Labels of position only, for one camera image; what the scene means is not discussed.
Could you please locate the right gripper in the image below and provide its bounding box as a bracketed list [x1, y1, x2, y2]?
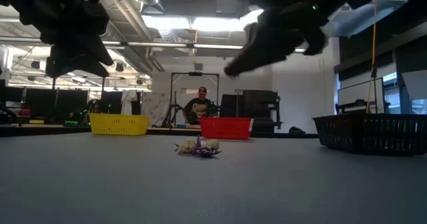
[225, 0, 330, 77]

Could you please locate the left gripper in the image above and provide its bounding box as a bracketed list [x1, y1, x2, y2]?
[19, 2, 114, 79]

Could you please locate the person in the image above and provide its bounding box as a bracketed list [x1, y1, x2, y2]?
[85, 99, 103, 115]
[183, 86, 216, 125]

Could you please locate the grey ceiling air unit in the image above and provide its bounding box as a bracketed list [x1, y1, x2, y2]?
[215, 0, 250, 15]

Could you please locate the black equipment cabinet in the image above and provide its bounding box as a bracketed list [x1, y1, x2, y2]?
[237, 89, 283, 134]

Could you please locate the black chair back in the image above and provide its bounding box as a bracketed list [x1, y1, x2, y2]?
[219, 93, 238, 118]

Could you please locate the white hanging coat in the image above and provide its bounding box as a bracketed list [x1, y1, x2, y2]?
[120, 89, 138, 115]

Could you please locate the bright ceiling light panel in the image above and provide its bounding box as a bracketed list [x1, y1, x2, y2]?
[141, 14, 264, 32]

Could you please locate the yellow plastic basket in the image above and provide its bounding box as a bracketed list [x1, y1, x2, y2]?
[89, 113, 151, 137]

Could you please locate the white board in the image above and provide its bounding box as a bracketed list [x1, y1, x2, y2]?
[142, 91, 171, 127]

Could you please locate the red plastic basket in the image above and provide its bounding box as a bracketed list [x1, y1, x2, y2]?
[199, 117, 254, 141]

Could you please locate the long ceiling light strip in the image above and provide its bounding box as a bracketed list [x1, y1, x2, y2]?
[101, 40, 244, 50]

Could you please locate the black upright stand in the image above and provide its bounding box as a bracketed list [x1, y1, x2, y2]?
[370, 63, 380, 114]

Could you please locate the black plastic basket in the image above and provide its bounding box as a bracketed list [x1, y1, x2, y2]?
[312, 112, 427, 157]

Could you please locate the black metal frame rig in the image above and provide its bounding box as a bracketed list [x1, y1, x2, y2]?
[169, 71, 220, 128]
[52, 76, 107, 118]

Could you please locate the black table frame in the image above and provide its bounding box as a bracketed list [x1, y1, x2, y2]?
[0, 123, 320, 139]

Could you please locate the yellow hanging cord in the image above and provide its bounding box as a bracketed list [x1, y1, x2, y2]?
[366, 20, 378, 114]

